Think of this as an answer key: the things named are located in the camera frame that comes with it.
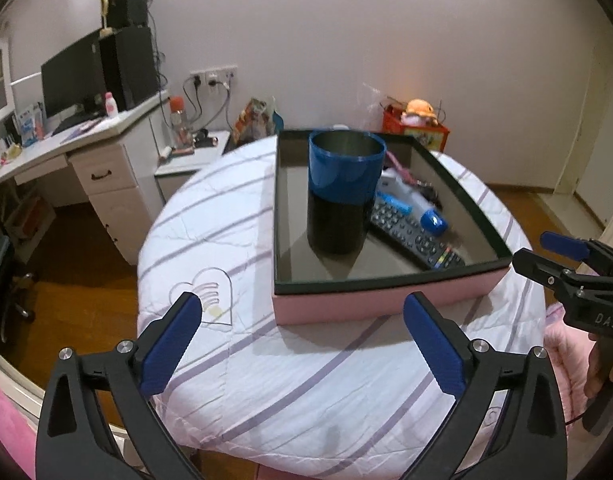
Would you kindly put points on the grey office chair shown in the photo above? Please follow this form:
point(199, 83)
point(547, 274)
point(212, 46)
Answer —
point(4, 280)

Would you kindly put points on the black computer monitor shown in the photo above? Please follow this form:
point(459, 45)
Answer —
point(69, 77)

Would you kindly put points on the person's right hand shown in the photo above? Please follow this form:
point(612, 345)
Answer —
point(593, 370)

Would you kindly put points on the blue and black metal cup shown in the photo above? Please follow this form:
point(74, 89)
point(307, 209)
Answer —
point(341, 195)

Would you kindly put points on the white tube with blue cap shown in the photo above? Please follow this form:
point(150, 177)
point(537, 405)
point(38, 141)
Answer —
point(431, 220)

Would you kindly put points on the white bed frame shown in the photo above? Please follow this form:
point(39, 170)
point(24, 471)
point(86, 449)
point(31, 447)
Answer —
point(16, 367)

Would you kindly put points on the black keyboard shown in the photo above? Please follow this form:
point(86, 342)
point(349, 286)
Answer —
point(76, 124)

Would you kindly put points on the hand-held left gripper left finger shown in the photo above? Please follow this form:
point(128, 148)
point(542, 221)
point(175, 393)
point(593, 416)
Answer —
point(171, 345)

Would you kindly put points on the white nightstand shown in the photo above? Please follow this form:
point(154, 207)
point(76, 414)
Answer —
point(186, 167)

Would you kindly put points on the pink and white bottle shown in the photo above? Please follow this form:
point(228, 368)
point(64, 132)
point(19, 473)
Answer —
point(110, 106)

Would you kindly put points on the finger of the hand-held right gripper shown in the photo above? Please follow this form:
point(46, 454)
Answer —
point(536, 265)
point(561, 244)

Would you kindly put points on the pink tray box dark rim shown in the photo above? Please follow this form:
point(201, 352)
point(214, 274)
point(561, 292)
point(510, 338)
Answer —
point(336, 305)

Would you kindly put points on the black computer tower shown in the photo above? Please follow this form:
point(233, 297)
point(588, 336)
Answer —
point(129, 67)

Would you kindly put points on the pink blanket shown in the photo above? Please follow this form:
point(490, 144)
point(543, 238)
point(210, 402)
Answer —
point(566, 360)

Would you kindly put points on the clear plastic bag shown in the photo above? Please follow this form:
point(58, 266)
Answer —
point(372, 97)

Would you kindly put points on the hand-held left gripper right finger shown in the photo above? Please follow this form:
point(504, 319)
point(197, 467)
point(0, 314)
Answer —
point(436, 345)

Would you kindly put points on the clear bottle with red cap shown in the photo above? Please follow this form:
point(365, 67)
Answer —
point(177, 122)

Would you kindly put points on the white desk with drawers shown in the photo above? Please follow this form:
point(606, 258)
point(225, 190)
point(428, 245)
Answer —
point(106, 195)

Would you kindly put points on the black remote control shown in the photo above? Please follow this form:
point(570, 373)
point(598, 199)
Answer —
point(416, 242)

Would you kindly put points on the colourful snack bag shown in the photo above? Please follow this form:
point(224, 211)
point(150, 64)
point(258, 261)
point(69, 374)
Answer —
point(254, 122)

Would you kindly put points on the red basket with plush toy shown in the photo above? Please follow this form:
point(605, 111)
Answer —
point(421, 135)

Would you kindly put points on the blue and white box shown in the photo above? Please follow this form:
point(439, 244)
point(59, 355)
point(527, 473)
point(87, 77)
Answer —
point(29, 122)

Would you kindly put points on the orange plush toy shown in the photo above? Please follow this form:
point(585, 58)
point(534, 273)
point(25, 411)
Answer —
point(420, 110)

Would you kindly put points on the black speaker box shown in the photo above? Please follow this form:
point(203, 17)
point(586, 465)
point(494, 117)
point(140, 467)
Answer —
point(129, 7)

